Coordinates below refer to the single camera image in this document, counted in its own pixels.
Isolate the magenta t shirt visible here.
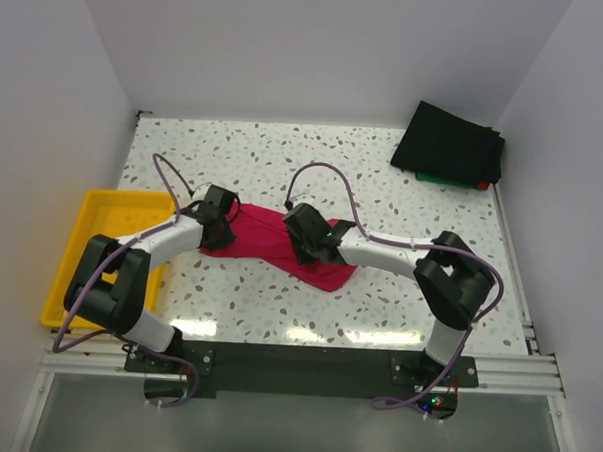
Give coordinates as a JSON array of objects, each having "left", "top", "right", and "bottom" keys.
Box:
[{"left": 200, "top": 203, "right": 356, "bottom": 292}]

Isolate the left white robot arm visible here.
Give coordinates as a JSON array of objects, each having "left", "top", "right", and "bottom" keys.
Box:
[{"left": 59, "top": 185, "right": 241, "bottom": 358}]

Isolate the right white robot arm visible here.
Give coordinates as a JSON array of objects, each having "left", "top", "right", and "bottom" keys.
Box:
[{"left": 283, "top": 201, "right": 501, "bottom": 367}]

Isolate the yellow plastic tray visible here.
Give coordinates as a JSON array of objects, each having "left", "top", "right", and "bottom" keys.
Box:
[{"left": 39, "top": 186, "right": 184, "bottom": 335}]

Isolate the folded green t shirt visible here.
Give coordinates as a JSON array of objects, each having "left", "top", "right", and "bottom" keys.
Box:
[{"left": 415, "top": 172, "right": 476, "bottom": 189}]

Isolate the folded black t shirt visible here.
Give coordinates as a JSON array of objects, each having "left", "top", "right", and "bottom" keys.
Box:
[{"left": 390, "top": 101, "right": 505, "bottom": 186}]

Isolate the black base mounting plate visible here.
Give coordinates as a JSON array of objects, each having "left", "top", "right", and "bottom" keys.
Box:
[{"left": 122, "top": 341, "right": 479, "bottom": 418}]

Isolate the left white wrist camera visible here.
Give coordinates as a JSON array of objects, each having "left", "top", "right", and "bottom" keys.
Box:
[{"left": 190, "top": 183, "right": 211, "bottom": 201}]

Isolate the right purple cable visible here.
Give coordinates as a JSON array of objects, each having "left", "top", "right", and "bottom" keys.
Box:
[{"left": 277, "top": 159, "right": 510, "bottom": 416}]

